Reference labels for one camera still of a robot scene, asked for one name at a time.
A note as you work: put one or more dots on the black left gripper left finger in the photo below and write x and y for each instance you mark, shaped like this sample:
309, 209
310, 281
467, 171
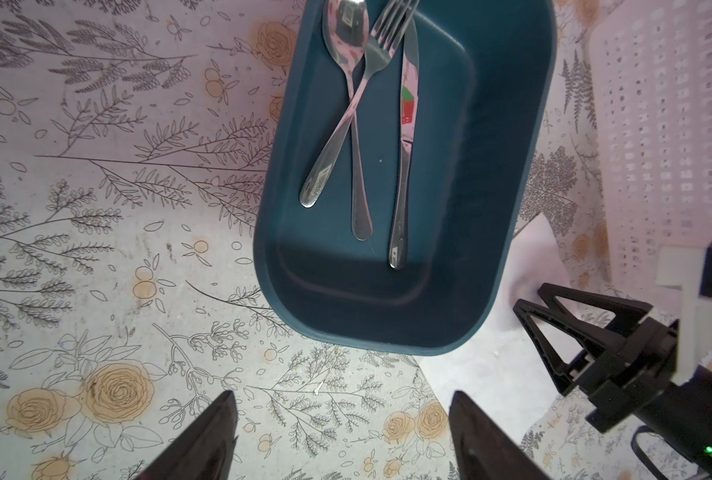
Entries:
204, 450

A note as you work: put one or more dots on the white perforated plastic basket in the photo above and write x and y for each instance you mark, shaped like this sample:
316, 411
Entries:
652, 80

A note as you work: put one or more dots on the silver fork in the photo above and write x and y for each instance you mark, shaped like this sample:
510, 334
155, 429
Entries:
380, 46

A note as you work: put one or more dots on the teal plastic tray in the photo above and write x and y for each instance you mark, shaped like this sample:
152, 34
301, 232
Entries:
484, 77

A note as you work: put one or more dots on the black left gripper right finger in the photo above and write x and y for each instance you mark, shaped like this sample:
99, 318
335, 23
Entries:
483, 450

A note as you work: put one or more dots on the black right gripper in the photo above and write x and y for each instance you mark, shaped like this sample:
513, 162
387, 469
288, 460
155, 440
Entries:
634, 379

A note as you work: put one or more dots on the white paper napkin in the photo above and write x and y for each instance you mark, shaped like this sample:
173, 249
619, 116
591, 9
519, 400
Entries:
499, 367

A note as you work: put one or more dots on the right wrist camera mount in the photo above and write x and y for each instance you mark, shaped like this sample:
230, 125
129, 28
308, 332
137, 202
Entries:
689, 270

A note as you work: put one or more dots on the silver table knife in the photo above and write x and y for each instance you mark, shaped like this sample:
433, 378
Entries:
398, 244

